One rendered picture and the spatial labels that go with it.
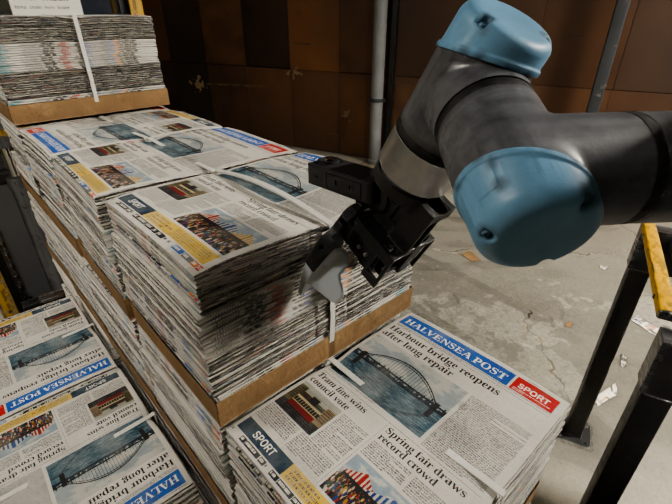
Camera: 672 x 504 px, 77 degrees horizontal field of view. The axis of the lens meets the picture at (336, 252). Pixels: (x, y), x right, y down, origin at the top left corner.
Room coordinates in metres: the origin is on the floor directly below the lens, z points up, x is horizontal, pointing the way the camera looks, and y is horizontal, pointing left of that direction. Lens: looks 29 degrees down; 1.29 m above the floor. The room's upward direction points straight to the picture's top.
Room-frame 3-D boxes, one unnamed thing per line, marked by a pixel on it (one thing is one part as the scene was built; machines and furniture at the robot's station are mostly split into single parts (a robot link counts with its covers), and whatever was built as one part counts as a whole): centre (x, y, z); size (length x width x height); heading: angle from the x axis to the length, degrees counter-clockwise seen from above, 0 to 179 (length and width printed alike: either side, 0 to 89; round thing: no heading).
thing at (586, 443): (1.00, -0.84, 0.01); 0.14 x 0.13 x 0.01; 151
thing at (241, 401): (0.51, 0.18, 0.86); 0.29 x 0.16 x 0.04; 42
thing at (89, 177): (0.80, 0.31, 0.95); 0.38 x 0.29 x 0.23; 131
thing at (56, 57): (1.23, 0.71, 0.65); 0.39 x 0.30 x 1.29; 133
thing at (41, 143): (1.02, 0.50, 0.95); 0.38 x 0.29 x 0.23; 133
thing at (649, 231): (0.81, -0.71, 0.81); 0.43 x 0.03 x 0.02; 151
